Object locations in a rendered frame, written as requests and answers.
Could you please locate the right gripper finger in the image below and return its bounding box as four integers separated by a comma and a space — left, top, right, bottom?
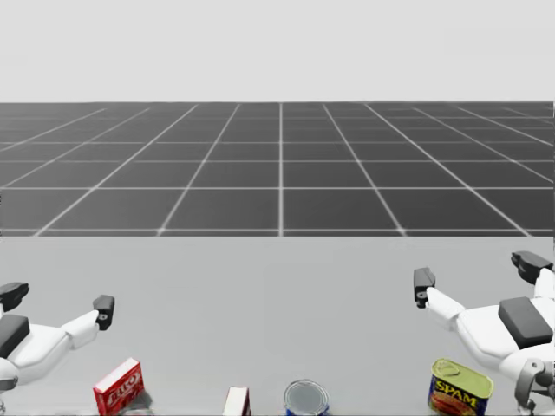
510, 250, 555, 301
413, 266, 467, 332

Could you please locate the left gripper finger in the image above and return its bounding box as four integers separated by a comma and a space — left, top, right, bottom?
0, 282, 31, 314
63, 295, 116, 350

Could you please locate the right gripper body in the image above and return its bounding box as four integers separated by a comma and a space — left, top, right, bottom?
450, 296, 555, 373

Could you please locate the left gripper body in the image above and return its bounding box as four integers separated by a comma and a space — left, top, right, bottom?
0, 314, 74, 386

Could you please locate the red and white carton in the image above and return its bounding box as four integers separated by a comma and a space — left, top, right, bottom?
221, 386, 252, 416
92, 357, 145, 416

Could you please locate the blue flat can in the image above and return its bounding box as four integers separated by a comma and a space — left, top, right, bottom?
283, 379, 331, 416

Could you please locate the green and blue rectangular can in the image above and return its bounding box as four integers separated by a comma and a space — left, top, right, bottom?
428, 357, 495, 416

